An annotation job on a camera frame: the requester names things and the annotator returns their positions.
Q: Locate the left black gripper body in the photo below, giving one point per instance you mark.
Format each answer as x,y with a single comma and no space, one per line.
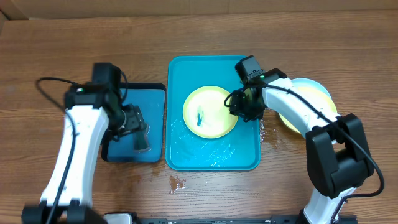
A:
134,121

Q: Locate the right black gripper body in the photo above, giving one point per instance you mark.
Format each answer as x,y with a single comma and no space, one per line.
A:
237,106

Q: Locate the dark green sponge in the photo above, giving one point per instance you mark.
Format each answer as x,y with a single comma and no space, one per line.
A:
141,142

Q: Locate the yellow plate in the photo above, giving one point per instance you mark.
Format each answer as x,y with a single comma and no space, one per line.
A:
205,114
319,97

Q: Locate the light blue plate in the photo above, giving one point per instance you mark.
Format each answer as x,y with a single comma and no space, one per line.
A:
309,83

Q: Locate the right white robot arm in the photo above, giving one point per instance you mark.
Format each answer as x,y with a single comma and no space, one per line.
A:
338,157

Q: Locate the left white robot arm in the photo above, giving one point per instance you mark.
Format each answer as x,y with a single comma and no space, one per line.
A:
94,113

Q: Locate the small dark water tray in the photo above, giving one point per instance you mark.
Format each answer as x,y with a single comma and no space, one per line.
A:
150,97

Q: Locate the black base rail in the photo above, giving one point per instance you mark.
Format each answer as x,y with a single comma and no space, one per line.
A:
217,220

